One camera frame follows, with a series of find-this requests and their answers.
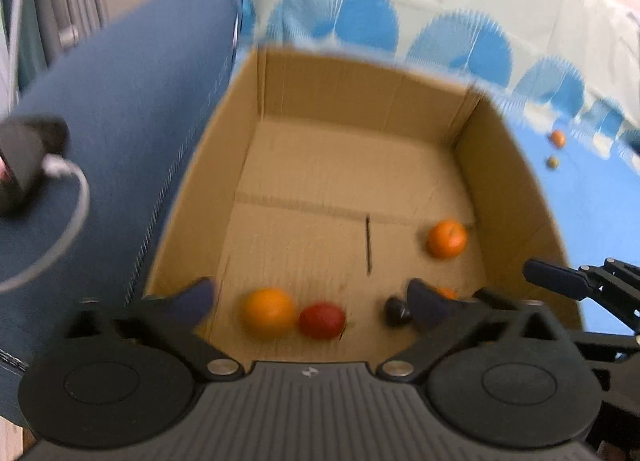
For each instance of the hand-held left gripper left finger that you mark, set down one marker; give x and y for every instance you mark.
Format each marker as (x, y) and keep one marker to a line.
(192, 303)

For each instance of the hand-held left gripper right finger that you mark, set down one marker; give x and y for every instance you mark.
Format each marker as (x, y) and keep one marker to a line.
(427, 306)

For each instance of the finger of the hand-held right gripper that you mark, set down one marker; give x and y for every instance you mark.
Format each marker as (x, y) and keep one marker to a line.
(552, 278)

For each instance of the orange tangerine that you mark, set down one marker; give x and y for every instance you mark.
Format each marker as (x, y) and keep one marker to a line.
(268, 312)
(446, 238)
(557, 137)
(446, 293)

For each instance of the red cherry tomato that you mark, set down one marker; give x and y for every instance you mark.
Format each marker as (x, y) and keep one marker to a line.
(322, 321)

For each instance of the brown cardboard box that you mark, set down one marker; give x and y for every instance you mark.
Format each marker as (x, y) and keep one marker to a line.
(325, 166)

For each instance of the dark plum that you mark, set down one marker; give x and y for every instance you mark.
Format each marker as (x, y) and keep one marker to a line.
(395, 310)

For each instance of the small green fruit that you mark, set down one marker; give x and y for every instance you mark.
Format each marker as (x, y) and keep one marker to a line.
(552, 161)

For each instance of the blue sofa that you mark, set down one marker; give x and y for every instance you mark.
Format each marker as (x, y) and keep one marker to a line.
(125, 91)

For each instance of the black smartphone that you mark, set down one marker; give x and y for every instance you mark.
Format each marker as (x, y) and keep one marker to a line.
(22, 156)

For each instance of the white curtain clip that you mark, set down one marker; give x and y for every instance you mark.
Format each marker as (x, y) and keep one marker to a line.
(68, 35)

